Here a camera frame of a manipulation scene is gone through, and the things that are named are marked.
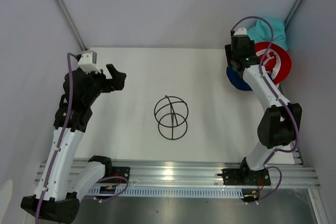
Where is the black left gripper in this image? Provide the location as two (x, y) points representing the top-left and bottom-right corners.
(83, 63), (125, 105)

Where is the blue bucket hat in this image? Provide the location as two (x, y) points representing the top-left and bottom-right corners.
(226, 66), (252, 91)

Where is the teal bucket hat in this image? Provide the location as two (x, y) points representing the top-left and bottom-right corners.
(247, 17), (288, 50)

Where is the red bucket hat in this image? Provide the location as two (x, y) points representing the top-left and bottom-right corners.
(263, 44), (292, 86)

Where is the black wire hat stand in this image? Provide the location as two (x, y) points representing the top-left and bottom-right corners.
(153, 95), (189, 141)

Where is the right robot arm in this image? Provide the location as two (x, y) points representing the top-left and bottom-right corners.
(222, 32), (302, 186)

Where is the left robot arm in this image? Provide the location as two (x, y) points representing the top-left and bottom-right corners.
(20, 64), (129, 223)

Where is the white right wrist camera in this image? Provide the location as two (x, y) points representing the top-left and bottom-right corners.
(230, 28), (247, 36)

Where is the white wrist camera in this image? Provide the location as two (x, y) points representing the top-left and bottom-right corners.
(78, 50), (100, 74)
(230, 28), (247, 36)

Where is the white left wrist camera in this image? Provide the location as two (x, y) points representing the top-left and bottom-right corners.
(78, 50), (100, 74)

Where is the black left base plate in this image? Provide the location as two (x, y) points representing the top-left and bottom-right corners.
(112, 166), (130, 184)

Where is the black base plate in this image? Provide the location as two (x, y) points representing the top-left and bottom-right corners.
(112, 166), (130, 184)
(217, 168), (271, 186)

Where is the white slotted cable duct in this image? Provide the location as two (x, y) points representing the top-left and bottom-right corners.
(87, 186), (243, 199)

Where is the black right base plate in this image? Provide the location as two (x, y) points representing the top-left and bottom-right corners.
(217, 168), (271, 186)

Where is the aluminium mounting rail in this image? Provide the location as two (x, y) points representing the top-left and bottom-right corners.
(112, 159), (321, 189)

